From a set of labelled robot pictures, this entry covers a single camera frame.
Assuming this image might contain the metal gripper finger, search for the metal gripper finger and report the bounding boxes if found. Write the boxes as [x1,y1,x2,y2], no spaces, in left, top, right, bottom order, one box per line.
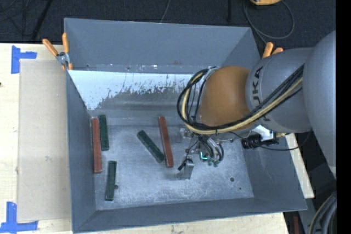
[183,161,195,180]
[177,155,192,171]

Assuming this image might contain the red-brown flat block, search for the red-brown flat block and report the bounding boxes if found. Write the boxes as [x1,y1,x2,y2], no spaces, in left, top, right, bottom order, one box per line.
[157,116,174,168]
[91,117,103,174]

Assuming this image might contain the grey metal bin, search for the grey metal bin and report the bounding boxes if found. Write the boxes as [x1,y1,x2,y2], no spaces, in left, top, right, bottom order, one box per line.
[63,18,308,233]

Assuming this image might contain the dark green flat block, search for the dark green flat block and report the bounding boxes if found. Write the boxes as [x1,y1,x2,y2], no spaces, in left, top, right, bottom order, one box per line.
[136,130,166,164]
[98,114,110,152]
[105,161,118,202]

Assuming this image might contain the pale cardboard board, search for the pale cardboard board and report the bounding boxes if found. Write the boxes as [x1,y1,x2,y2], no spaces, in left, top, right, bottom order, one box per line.
[16,59,72,224]

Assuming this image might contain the black cylinder on white bracket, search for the black cylinder on white bracket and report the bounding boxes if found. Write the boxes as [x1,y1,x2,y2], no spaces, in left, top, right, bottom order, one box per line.
[241,125,286,150]

